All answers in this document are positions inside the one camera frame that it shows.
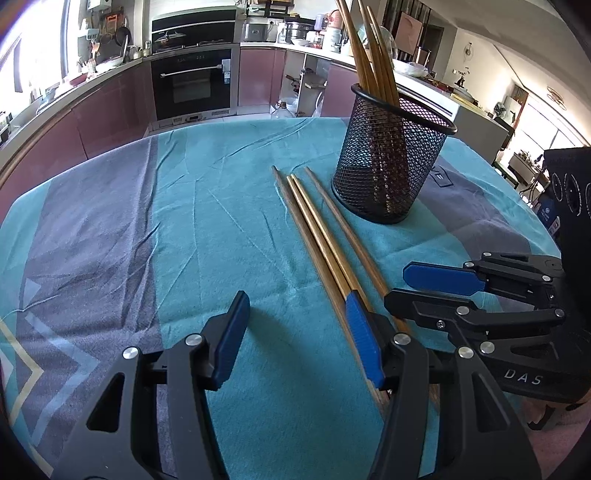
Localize bamboo chopstick on table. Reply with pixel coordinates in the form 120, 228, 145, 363
290, 174, 370, 307
303, 166, 412, 335
287, 175, 352, 299

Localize teal grey tablecloth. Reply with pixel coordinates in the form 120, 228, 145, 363
0, 115, 562, 480

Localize black mesh utensil cup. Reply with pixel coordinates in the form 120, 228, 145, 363
331, 84, 458, 225

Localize pink lower cabinets right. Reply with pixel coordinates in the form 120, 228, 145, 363
236, 42, 358, 118

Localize pink cabinets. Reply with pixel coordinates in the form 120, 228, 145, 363
1, 60, 156, 216
236, 42, 358, 118

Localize pink lower cabinets left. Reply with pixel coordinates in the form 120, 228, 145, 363
1, 60, 156, 216

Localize black built-in oven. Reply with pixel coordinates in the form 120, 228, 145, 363
150, 44, 239, 121

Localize pink thermos jug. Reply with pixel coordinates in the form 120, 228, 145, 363
327, 9, 344, 30

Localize steel pot on counter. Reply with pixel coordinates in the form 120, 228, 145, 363
286, 20, 314, 43

